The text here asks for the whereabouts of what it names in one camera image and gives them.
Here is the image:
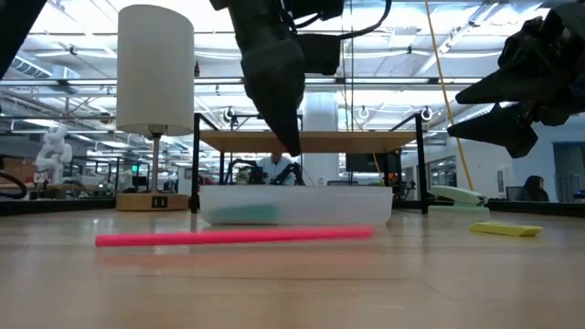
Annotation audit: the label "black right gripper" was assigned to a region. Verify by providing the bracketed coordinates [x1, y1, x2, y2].
[446, 0, 585, 159]

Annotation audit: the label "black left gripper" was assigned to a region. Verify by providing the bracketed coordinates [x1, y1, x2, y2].
[208, 0, 345, 158]

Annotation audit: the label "yellow sticky note pad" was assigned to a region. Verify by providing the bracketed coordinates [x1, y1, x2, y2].
[468, 221, 544, 238]

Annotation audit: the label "clear plastic box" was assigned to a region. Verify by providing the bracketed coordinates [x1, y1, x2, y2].
[198, 184, 394, 227]

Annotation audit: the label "teal scissors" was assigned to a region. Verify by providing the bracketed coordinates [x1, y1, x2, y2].
[213, 204, 281, 225]

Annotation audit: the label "pink pen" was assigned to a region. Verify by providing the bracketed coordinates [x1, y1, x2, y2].
[94, 226, 376, 249]

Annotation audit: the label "person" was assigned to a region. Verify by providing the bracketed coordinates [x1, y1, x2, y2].
[515, 175, 550, 203]
[254, 152, 297, 186]

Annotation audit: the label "mint green stapler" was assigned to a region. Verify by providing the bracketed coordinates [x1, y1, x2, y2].
[428, 184, 491, 215]

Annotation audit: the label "black monitor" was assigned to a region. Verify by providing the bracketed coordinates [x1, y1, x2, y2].
[345, 153, 390, 174]

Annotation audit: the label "white shade table lamp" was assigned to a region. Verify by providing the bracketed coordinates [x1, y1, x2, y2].
[115, 4, 197, 212]

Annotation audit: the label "brown cardboard box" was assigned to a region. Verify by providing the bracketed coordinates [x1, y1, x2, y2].
[1, 157, 37, 185]

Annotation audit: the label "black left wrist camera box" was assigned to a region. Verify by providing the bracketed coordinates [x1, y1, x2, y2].
[295, 33, 342, 77]

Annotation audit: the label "yellow hanging cable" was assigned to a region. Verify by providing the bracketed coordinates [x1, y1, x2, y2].
[423, 0, 475, 192]

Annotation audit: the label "wooden shelf with black frame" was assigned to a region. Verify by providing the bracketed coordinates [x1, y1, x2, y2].
[190, 112, 430, 215]

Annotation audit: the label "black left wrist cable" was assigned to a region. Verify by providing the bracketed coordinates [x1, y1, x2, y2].
[337, 0, 393, 40]

